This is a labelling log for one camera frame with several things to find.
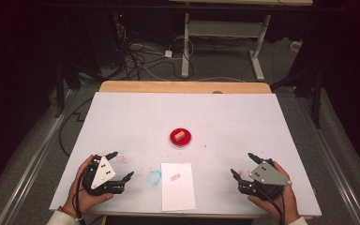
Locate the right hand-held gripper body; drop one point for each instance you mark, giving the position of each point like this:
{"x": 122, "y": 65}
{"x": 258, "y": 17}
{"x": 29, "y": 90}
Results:
{"x": 268, "y": 175}

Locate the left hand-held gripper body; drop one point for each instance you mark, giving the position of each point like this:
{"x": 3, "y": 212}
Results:
{"x": 103, "y": 173}

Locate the white paper sheet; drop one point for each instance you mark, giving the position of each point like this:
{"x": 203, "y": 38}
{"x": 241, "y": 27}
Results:
{"x": 178, "y": 193}

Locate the round red ink pad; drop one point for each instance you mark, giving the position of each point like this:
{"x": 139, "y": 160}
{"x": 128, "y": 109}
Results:
{"x": 175, "y": 142}

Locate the small wooden stamp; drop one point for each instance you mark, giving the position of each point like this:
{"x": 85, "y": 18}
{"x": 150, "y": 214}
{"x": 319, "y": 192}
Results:
{"x": 179, "y": 135}

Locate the person's left hand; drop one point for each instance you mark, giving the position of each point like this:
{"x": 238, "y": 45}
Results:
{"x": 87, "y": 201}

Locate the person's right hand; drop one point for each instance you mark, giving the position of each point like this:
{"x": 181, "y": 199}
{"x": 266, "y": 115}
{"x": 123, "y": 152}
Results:
{"x": 276, "y": 207}

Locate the white board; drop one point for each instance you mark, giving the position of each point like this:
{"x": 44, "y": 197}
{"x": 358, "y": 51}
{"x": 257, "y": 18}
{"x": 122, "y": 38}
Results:
{"x": 200, "y": 112}

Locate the dark metal stand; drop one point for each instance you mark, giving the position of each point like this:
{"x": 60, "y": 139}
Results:
{"x": 59, "y": 93}
{"x": 316, "y": 100}

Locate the wooden table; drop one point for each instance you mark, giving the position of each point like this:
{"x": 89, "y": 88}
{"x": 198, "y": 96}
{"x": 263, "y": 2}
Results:
{"x": 184, "y": 86}

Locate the white power adapter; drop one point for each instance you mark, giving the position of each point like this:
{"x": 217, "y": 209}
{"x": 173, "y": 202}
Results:
{"x": 168, "y": 53}

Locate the small white box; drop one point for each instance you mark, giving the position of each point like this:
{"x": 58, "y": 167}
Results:
{"x": 295, "y": 46}

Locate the metal floor rail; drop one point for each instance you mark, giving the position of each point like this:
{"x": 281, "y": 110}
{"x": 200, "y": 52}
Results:
{"x": 34, "y": 162}
{"x": 340, "y": 175}

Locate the white desk frame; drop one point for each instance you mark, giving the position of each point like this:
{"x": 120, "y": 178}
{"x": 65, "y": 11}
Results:
{"x": 225, "y": 28}

